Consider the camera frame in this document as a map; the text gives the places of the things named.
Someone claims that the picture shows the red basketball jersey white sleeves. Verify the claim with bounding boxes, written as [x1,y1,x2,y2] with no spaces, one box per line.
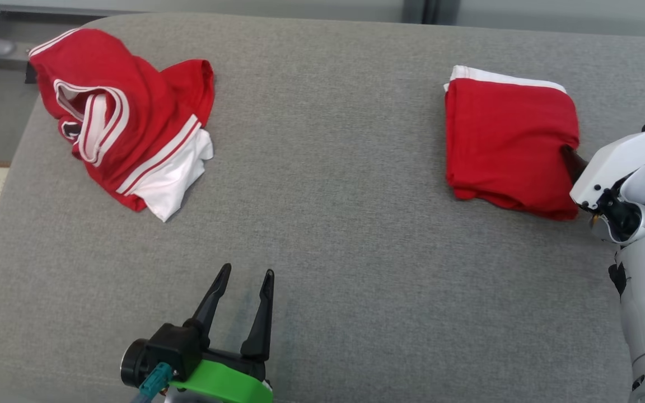
[29,28,215,223]

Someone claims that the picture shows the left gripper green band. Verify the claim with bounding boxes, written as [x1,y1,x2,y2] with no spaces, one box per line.
[168,263,275,403]

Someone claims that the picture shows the dark window frame post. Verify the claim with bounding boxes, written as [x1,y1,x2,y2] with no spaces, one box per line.
[403,0,461,25]

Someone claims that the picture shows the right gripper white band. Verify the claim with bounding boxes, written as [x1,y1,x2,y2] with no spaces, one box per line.
[560,129,645,210]

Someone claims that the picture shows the grey fabric sofa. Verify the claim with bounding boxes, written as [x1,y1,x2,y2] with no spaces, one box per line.
[0,12,645,403]

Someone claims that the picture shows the red shorts white trim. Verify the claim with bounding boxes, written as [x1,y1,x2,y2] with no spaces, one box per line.
[444,65,581,221]

